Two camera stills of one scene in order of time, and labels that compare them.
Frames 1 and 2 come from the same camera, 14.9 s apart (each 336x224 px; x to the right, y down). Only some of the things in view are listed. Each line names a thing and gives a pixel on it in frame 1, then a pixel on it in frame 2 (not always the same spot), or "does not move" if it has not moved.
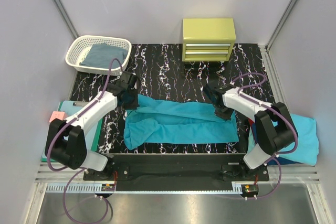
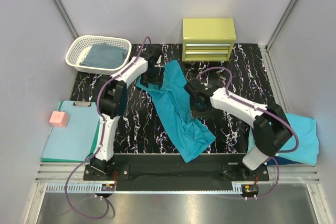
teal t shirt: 157,121 to 191,136
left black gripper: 131,100 to 151,80
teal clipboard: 43,158 does not move
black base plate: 142,172 does not move
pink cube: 60,115 does not move
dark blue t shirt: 282,161 does not move
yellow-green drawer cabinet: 208,40 does not move
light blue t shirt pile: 306,151 does not move
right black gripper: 226,116 to 195,113
